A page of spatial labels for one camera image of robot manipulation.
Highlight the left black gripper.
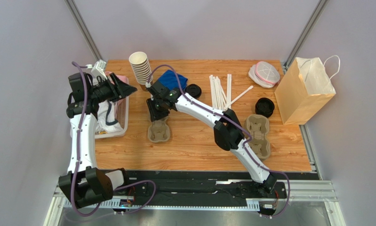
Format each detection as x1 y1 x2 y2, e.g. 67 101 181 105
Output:
89 73 137 104

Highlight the single pulp cup carrier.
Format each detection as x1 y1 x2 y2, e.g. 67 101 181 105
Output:
147 116 171 143

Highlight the black cup lid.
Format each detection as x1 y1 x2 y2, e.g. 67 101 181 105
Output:
185 84 202 98

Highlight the brown paper bag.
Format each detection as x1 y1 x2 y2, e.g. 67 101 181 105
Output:
275 55 341 125

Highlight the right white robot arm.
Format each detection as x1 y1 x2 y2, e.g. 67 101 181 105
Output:
146 81 277 194

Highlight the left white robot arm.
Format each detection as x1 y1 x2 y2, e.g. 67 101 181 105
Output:
58 73 137 209

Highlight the pink cloth item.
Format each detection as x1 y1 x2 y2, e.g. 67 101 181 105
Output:
105 71 129 84

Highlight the white plastic basket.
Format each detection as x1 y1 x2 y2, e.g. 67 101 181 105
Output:
70 75 130 139

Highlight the blue folded cloth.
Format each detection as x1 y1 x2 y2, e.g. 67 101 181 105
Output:
158 70 188 90

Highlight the stack of paper cups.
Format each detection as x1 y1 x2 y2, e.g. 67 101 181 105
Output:
129 51 153 91

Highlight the white crumpled garment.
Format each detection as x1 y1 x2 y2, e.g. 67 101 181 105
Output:
96 101 122 133

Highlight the stack of black lids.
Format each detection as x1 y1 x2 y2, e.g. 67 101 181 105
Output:
255 97 275 118

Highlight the white pink mesh pouch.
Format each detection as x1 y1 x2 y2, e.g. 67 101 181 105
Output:
248 61 280 89

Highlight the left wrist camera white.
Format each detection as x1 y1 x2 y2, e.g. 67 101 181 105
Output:
91 59 107 80

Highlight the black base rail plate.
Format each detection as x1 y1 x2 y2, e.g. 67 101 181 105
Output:
94 169 320 208

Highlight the left aluminium frame post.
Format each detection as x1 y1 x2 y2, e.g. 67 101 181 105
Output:
64 0 103 60

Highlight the aluminium frame post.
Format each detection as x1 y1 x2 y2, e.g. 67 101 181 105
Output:
284 0 329 67
64 0 103 60

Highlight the right aluminium frame post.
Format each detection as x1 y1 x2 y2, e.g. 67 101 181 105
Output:
284 0 329 67

